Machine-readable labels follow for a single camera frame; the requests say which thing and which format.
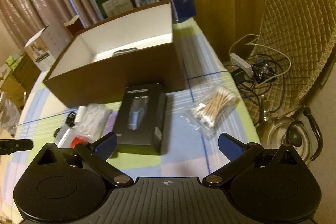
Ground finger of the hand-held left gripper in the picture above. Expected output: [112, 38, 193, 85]
[0, 139, 34, 154]

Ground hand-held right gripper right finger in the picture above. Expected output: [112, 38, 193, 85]
[202, 133, 300, 186]

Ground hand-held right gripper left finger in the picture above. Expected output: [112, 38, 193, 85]
[37, 132, 133, 186]

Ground red snack packet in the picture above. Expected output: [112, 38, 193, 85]
[69, 135, 91, 148]

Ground black razor box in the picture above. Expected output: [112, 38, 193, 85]
[112, 83, 168, 156]

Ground brown cardboard storage box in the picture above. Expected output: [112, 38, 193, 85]
[42, 2, 188, 108]

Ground clear box of floss picks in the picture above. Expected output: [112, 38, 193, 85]
[77, 104, 113, 140]

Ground crumpled clear plastic bag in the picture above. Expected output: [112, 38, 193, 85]
[0, 93, 24, 132]

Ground small white tube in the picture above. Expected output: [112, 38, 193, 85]
[73, 106, 87, 125]

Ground bag of cotton swabs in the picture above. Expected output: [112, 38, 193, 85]
[181, 85, 238, 140]

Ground clear plastic packet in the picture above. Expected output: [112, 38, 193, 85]
[56, 126, 79, 148]

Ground small black object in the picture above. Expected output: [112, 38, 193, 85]
[54, 112, 78, 135]

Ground plaid tablecloth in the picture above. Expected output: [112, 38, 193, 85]
[0, 17, 261, 224]

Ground brown cardboard carton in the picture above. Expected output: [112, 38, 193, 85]
[0, 55, 41, 109]

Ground black power adapter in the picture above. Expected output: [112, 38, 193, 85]
[232, 69, 251, 83]

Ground small black fan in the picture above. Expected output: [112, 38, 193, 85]
[252, 61, 279, 84]

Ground white power strip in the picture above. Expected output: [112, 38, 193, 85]
[230, 53, 254, 76]

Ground green packets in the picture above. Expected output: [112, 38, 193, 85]
[5, 55, 22, 67]

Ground grey item in box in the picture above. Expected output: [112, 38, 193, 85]
[112, 48, 138, 57]

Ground white box with photo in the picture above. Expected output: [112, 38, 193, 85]
[24, 25, 71, 72]

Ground small brown and white box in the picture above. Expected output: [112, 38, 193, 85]
[64, 15, 86, 37]

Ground green and white box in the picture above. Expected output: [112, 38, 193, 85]
[88, 0, 137, 21]

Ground chair with quilted cover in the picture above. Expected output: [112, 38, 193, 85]
[247, 0, 336, 122]

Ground steel kettle with black handle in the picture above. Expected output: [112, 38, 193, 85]
[259, 106, 323, 161]

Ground black cables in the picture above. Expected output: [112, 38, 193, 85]
[236, 77, 310, 130]

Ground white cable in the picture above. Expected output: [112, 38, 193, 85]
[228, 34, 292, 77]

